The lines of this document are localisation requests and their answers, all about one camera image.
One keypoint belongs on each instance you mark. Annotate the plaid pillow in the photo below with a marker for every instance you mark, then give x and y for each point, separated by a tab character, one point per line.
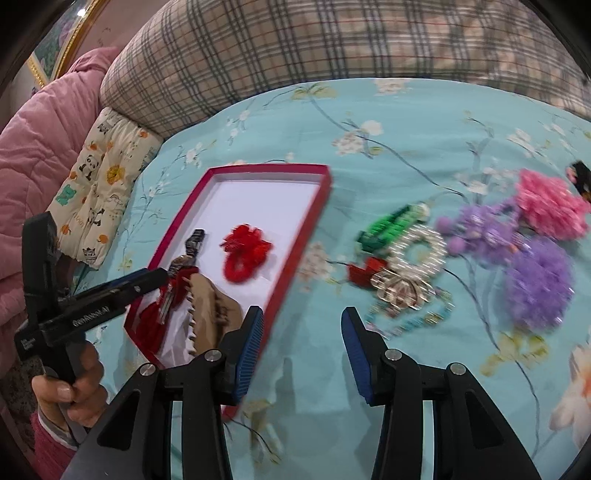
323	41

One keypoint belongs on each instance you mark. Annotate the pink quilted blanket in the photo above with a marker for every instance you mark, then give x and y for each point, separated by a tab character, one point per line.
37	138

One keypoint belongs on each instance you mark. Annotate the metal fan-shaped hair clip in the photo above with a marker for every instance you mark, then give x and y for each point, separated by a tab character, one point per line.
401	288

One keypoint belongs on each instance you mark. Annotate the red velvet cloth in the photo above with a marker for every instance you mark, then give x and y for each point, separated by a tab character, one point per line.
152	323

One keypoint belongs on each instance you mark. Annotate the dark floral patterned cloth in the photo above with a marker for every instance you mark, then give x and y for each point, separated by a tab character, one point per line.
16	392

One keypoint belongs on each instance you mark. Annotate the gold framed picture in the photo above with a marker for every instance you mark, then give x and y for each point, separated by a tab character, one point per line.
55	41

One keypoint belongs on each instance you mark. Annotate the small red flower clip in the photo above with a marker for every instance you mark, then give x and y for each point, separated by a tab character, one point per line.
364	272

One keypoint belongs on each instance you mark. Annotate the cartoon animal print pillow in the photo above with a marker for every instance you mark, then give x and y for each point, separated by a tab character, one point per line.
106	175

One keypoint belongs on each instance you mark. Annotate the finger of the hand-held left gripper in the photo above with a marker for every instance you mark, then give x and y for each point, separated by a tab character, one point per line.
147	282
124	279

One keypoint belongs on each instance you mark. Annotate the person's left hand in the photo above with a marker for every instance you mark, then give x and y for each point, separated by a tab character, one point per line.
85	387

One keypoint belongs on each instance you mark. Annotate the red scrunchie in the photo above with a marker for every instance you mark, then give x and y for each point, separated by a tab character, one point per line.
244	258

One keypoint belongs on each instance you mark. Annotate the pink lace flower scrunchie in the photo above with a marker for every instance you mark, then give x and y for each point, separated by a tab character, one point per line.
549	205

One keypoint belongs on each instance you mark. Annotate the person's left forearm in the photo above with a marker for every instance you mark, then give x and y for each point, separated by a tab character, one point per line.
51	447

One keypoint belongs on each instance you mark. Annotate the black-haired doll hair clip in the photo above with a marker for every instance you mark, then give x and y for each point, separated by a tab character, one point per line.
582	180

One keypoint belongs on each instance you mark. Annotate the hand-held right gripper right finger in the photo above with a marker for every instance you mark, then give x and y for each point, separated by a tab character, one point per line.
358	355

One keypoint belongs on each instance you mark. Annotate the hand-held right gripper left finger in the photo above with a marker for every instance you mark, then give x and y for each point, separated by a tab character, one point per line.
247	350

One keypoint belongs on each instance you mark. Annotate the teal floral bedsheet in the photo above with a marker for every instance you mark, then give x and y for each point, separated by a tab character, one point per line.
369	152

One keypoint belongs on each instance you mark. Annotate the red shallow box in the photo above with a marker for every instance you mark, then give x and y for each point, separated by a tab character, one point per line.
258	207

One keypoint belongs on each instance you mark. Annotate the purple flower scrunchie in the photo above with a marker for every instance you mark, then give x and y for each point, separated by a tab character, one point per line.
538	281

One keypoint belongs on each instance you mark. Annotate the beige hair claw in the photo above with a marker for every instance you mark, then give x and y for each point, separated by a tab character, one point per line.
212	300

